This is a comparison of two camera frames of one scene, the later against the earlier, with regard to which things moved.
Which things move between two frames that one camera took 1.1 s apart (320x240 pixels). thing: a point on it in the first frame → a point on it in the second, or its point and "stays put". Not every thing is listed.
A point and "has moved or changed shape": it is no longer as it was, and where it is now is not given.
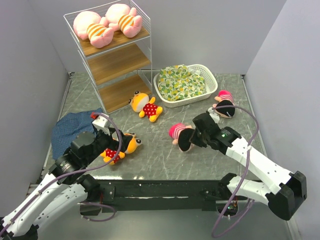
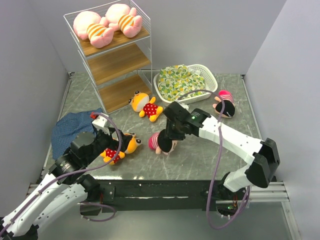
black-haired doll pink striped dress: (182, 134) has moved or changed shape
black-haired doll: (225, 98) stays put
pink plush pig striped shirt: (90, 25) stays put
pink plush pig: (121, 17) stays put
